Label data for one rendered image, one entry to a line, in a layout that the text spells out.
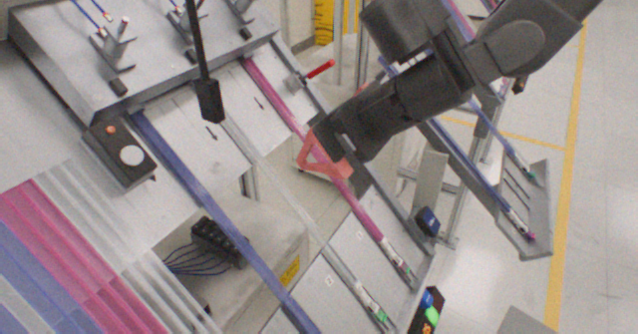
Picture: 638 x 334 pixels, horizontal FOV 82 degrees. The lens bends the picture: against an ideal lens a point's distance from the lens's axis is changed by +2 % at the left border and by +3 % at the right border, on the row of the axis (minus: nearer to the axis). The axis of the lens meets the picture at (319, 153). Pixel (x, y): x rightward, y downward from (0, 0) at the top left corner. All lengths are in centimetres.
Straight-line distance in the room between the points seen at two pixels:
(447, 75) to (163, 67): 34
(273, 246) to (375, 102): 62
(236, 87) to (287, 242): 46
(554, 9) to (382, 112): 16
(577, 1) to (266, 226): 81
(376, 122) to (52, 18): 37
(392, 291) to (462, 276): 104
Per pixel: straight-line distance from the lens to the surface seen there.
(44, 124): 52
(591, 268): 203
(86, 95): 48
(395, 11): 36
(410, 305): 73
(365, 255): 68
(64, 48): 50
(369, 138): 40
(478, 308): 168
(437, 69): 35
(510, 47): 34
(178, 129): 55
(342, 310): 63
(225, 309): 86
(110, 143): 47
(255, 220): 100
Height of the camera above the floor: 134
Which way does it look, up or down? 36 degrees down
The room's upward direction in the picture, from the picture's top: straight up
